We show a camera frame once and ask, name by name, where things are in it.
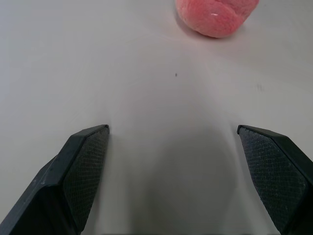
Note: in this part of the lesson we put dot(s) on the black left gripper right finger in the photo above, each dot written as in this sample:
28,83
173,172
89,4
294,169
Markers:
276,176

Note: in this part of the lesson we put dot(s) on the pink peach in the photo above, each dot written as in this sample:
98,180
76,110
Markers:
215,17

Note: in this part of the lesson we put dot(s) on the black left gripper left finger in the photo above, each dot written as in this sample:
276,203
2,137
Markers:
73,176

